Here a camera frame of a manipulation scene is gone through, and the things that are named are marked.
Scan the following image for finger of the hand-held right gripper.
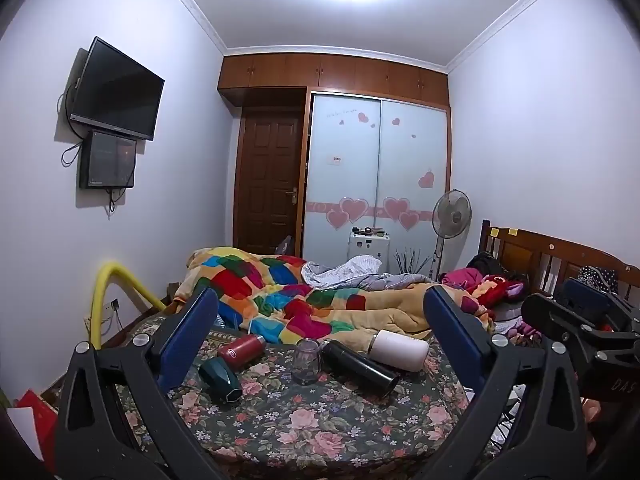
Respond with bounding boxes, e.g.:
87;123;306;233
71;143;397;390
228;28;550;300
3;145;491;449
521;292;608;356
557;277;640;332

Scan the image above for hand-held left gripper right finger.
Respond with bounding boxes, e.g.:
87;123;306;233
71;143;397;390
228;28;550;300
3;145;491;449
422;284;589;480

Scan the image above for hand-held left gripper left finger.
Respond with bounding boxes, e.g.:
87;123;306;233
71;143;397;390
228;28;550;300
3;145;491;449
54;287;226;480

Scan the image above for clear glass cup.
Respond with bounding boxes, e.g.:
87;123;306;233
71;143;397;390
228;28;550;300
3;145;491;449
291;338;322;386

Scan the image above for dark green cup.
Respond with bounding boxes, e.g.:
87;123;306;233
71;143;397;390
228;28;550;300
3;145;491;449
198;355;244;404

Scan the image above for black polka dot bag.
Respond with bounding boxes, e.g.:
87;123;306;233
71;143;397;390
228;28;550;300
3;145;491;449
577;266;619;292

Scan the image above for pink clothing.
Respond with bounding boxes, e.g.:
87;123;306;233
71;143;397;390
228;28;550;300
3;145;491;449
440;267;484;291

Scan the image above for white thermos bottle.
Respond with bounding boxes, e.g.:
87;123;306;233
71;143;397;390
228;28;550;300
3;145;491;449
369;329;431;373

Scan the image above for red thermos bottle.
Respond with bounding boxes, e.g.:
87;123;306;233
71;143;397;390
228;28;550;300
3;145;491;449
217;334;267;365

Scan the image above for red plush toy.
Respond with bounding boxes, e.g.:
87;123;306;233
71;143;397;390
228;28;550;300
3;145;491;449
470;272;527;319

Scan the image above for wooden bed headboard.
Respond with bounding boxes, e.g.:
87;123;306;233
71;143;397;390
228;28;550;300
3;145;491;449
477;219;640;307

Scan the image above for dried branches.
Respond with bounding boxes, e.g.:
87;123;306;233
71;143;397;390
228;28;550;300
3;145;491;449
392;247;434;277

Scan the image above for yellow foam tube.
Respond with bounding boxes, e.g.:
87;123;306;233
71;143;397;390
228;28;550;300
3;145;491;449
87;261;168;349

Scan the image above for colourful patchwork blanket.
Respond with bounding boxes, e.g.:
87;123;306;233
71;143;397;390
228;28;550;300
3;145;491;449
172;246;496;346

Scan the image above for black thermos bottle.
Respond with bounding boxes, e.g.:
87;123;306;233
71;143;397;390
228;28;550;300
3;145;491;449
320;340;401;397

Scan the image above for small white cabinet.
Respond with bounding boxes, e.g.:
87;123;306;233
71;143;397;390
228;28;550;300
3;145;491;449
348;232;391;273

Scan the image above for standing fan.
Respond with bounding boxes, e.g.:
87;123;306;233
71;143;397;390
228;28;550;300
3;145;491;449
430;189;474;282

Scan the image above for grey striped cloth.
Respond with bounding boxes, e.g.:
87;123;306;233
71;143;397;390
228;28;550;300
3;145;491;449
301;255;433;293

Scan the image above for floral bed sheet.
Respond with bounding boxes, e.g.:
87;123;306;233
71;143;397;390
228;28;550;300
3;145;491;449
107;314;507;467

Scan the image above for red paper bag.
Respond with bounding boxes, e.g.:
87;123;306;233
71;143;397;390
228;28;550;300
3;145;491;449
12;389;61;476

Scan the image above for brown wooden door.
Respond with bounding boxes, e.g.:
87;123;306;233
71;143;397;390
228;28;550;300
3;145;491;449
234;107;307;257

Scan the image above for sliding wardrobe with heart stickers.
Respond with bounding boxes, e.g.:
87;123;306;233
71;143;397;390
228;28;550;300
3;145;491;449
302;91;451;281

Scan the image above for wooden overhead cabinets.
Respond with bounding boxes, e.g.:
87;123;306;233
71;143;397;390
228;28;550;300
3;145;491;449
217;52;451;109

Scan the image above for small black wall monitor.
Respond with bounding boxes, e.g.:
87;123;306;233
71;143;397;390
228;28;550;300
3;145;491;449
79;130;137;190

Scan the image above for wall-mounted black television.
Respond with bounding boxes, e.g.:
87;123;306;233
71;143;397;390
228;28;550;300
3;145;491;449
70;36;166;142

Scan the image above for black television cables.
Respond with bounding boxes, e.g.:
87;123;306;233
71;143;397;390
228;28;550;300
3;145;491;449
55;77;85;167

